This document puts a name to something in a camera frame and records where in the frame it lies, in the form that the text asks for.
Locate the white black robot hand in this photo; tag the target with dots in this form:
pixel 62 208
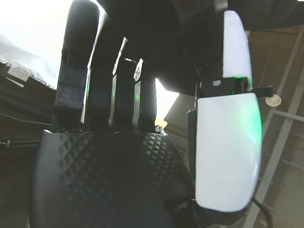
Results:
pixel 107 178

